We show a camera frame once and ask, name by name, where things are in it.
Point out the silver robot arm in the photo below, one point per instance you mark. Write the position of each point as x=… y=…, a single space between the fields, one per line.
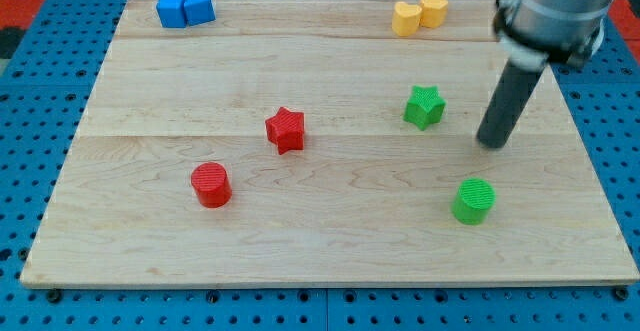
x=538 y=32

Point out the red star block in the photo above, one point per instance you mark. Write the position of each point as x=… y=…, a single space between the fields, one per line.
x=286 y=130

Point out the green star block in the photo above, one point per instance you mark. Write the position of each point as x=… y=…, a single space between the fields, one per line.
x=424 y=107

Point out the wooden board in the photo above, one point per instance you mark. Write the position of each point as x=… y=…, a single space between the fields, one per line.
x=365 y=204

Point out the red cylinder block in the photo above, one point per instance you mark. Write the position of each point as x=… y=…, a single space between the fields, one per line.
x=211 y=184

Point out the yellow heart block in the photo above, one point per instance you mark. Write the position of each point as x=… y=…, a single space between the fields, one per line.
x=406 y=18

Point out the green cylinder block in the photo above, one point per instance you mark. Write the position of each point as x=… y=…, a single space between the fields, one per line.
x=474 y=199

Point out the yellow hexagon block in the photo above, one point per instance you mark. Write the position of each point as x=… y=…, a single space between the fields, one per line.
x=434 y=13

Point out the blue cube block right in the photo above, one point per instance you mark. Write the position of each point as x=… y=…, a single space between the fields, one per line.
x=199 y=11

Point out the blue cube block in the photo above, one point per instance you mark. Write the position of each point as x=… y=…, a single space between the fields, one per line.
x=171 y=13
x=199 y=11

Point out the blue cube block left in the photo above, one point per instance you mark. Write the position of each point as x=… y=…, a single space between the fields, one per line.
x=171 y=13

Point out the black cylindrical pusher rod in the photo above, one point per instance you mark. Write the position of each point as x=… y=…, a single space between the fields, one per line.
x=509 y=99

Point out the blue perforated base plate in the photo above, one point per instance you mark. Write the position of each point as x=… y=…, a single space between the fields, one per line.
x=44 y=89

